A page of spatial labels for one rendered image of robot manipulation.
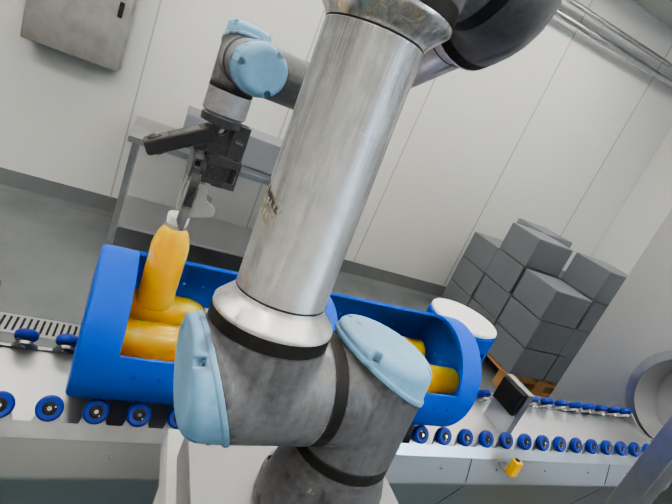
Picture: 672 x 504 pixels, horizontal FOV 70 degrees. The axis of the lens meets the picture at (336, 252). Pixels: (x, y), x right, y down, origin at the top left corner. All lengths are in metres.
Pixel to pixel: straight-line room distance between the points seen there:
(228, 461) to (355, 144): 0.42
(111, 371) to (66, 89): 3.48
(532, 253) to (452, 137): 1.39
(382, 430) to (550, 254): 3.90
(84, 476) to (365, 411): 0.70
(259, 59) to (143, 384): 0.58
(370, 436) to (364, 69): 0.34
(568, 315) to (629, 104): 2.69
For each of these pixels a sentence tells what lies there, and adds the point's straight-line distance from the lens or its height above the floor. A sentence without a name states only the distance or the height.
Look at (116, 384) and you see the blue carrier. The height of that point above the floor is 1.06.
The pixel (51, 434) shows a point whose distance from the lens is 1.04.
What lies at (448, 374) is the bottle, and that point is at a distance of 1.27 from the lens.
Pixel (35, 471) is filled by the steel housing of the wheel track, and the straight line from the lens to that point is 1.08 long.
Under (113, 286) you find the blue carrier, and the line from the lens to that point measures 0.90.
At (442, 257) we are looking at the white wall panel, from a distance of 5.29.
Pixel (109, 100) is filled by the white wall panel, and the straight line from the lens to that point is 4.21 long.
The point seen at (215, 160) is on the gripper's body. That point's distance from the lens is 0.86.
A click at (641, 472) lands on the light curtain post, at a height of 1.09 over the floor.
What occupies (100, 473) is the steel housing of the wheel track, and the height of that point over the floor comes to 0.85.
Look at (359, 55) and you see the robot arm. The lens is 0.38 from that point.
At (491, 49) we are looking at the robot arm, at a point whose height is 1.73.
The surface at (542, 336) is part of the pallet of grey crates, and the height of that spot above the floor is 0.54.
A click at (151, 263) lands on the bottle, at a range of 0.93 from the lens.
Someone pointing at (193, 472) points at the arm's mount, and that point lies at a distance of 0.62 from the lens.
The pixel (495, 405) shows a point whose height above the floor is 0.98.
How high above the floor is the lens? 1.65
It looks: 18 degrees down
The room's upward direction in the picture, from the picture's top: 23 degrees clockwise
